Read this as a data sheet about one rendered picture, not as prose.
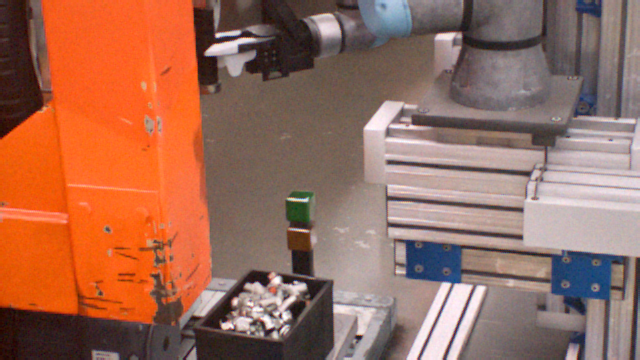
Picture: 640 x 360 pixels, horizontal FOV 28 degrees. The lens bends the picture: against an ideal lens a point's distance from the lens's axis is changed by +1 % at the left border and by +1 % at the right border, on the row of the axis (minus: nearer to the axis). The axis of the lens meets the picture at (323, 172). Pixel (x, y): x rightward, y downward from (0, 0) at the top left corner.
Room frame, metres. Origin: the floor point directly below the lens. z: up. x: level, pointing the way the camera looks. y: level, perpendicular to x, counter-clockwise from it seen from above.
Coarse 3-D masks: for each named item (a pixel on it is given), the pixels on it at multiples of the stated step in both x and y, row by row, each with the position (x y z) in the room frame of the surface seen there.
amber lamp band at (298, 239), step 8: (312, 224) 1.83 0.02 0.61; (288, 232) 1.82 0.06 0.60; (296, 232) 1.81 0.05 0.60; (304, 232) 1.81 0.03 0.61; (312, 232) 1.82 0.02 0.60; (288, 240) 1.82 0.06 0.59; (296, 240) 1.81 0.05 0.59; (304, 240) 1.81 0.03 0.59; (312, 240) 1.82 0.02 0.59; (288, 248) 1.82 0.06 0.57; (296, 248) 1.81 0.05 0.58; (304, 248) 1.81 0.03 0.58; (312, 248) 1.81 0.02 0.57
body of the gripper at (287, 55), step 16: (256, 32) 2.14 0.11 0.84; (272, 32) 2.13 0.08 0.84; (304, 32) 2.18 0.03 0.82; (272, 48) 2.13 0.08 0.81; (288, 48) 2.15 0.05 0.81; (304, 48) 2.17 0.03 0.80; (256, 64) 2.12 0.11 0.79; (272, 64) 2.13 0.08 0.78; (288, 64) 2.14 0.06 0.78; (304, 64) 2.17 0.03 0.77
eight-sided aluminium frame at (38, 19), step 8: (32, 0) 2.08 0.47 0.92; (40, 0) 2.08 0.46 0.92; (32, 8) 2.08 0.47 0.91; (40, 8) 2.08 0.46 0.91; (40, 16) 2.08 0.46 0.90; (40, 24) 2.08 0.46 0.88; (40, 32) 2.08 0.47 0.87; (40, 40) 2.08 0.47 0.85; (40, 48) 2.08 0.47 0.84; (40, 56) 2.08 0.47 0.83; (40, 64) 2.08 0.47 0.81; (48, 64) 2.08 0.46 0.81; (40, 72) 2.08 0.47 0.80; (48, 72) 2.08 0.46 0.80; (48, 80) 2.08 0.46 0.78; (48, 88) 2.08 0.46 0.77; (48, 96) 2.08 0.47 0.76
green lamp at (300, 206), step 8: (296, 192) 1.84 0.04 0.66; (304, 192) 1.84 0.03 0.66; (312, 192) 1.84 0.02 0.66; (288, 200) 1.82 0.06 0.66; (296, 200) 1.81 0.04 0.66; (304, 200) 1.81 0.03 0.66; (312, 200) 1.83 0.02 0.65; (288, 208) 1.82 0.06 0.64; (296, 208) 1.81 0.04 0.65; (304, 208) 1.81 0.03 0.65; (312, 208) 1.82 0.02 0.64; (288, 216) 1.82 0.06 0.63; (296, 216) 1.81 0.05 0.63; (304, 216) 1.81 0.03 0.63; (312, 216) 1.82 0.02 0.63
